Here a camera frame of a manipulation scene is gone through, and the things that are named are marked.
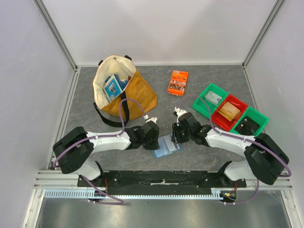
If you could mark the right aluminium frame post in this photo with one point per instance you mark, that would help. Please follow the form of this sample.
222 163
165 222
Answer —
263 31

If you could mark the gold cards in bin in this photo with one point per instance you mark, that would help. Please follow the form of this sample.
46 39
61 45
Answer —
229 111

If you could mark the black cards in bin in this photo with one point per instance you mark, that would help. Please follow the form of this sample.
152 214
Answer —
247 126

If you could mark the blue box in bag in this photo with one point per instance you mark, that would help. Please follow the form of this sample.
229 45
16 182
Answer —
113 86

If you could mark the aluminium frame post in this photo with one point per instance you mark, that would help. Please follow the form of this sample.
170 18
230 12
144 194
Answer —
263 31
55 32

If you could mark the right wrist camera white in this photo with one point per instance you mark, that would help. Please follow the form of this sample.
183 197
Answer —
179 112

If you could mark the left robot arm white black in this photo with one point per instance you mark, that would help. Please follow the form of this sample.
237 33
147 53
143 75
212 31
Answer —
73 150

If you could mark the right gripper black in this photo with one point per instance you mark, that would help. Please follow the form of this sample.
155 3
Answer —
177 137

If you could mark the left aluminium frame post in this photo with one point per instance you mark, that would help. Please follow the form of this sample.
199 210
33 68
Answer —
55 32

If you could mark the green bin near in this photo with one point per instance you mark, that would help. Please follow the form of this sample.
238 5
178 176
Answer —
259 118

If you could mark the blue card holder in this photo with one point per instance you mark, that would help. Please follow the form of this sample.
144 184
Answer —
167 146

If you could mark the silver cards in bin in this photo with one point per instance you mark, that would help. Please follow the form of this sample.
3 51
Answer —
213 97

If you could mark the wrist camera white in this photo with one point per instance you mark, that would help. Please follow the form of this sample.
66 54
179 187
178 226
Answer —
150 119
179 112

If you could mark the orange screw box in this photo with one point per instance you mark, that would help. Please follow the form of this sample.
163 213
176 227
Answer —
177 84

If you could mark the red bin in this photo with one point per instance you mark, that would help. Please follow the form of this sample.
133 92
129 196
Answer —
221 121

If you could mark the green bin far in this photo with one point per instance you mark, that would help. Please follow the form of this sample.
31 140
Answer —
203 106

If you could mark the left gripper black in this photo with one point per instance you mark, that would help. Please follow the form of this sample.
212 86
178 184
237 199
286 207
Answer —
155 146

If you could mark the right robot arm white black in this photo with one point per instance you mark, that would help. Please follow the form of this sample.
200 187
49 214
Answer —
263 158

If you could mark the green bin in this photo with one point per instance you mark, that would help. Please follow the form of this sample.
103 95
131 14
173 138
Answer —
259 118
203 106

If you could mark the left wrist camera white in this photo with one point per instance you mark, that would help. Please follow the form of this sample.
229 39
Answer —
150 119

